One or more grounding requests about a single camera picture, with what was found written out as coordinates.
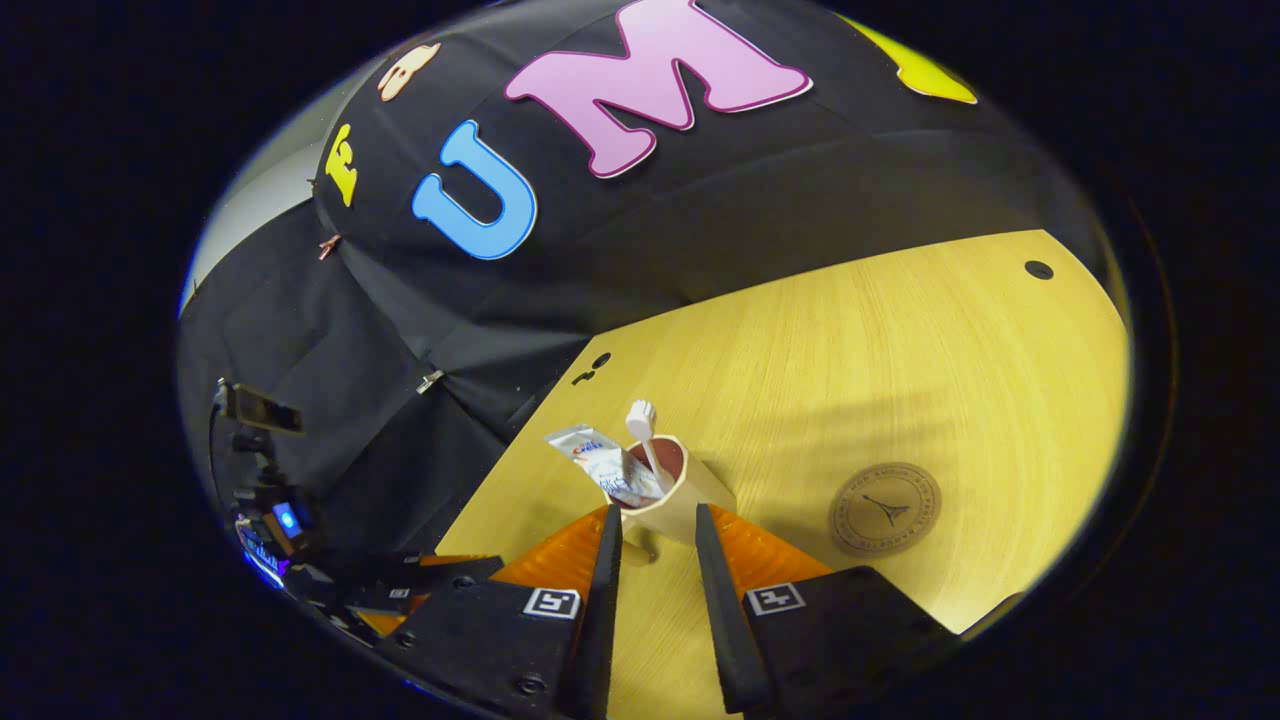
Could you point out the round cork coaster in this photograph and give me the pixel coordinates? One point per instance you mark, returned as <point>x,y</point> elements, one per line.
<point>885,510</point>

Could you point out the silver backdrop clip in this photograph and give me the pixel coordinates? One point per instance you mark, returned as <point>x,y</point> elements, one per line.
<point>430,381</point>

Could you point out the white toothpaste tube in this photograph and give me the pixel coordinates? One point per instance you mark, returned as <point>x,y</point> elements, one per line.
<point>605,465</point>

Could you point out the white toothbrush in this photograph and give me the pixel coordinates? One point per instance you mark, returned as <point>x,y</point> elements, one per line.
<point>640,420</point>

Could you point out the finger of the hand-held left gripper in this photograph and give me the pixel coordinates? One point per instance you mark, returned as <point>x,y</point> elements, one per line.
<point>460,568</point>
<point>385,600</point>

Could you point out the copper backdrop clip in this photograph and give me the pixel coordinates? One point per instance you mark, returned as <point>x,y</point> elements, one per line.
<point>329,246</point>

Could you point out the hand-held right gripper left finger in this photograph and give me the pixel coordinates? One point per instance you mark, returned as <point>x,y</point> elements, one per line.
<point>598,620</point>

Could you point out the wooden desktop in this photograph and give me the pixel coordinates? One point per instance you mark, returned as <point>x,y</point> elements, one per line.
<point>850,350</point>

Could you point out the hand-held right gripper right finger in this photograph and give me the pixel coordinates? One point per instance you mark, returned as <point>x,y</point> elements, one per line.
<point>725,620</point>

